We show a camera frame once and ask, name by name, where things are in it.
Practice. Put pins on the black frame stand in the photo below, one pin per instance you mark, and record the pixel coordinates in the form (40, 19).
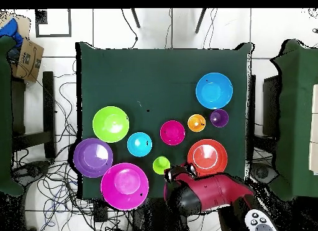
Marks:
(48, 104)

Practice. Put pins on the black cabinet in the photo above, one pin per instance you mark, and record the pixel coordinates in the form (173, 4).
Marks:
(270, 104)

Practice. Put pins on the blue cloth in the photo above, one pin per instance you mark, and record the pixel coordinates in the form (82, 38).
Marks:
(10, 29)

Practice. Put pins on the grey pedestal foot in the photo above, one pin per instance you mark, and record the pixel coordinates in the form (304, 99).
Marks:
(32, 168)
(263, 172)

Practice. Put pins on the large purple bowl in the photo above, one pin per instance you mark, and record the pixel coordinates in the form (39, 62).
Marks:
(92, 157)

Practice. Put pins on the small blue bowl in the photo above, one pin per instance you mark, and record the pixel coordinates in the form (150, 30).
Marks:
(139, 144)

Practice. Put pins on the cardboard box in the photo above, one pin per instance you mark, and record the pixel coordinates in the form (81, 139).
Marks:
(28, 59)

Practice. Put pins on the black tripod leg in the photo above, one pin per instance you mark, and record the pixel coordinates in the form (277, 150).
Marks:
(200, 21)
(135, 18)

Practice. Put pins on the large orange-red bowl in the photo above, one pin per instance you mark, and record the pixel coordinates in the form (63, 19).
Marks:
(207, 155)

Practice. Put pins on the white box stack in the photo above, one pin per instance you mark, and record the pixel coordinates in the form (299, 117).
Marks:
(314, 129)

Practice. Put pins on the large green bowl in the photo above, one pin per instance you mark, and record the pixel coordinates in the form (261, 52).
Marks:
(110, 124)

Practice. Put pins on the orange cup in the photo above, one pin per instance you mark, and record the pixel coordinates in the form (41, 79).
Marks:
(196, 123)

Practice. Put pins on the black power strip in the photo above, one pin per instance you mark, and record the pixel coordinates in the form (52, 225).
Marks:
(100, 211)

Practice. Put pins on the small red-pink bowl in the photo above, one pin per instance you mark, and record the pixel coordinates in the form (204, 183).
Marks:
(172, 133)

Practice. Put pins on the purple cup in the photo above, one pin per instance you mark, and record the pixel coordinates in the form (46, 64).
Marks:
(219, 118)

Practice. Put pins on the dark green tablecloth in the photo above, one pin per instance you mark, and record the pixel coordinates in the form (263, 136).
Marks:
(149, 79)

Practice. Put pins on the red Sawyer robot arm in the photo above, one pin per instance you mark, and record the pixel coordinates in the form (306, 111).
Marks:
(216, 191)

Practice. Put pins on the green cup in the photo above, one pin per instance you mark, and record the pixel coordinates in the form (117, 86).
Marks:
(161, 165)

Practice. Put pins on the neighbouring green covered table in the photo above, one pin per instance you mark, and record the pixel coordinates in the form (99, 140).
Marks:
(5, 116)
(298, 116)

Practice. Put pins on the large blue bowl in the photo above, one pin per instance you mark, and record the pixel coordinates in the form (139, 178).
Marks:
(214, 91)

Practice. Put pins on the large pink bowl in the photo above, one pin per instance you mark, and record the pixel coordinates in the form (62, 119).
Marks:
(124, 186)

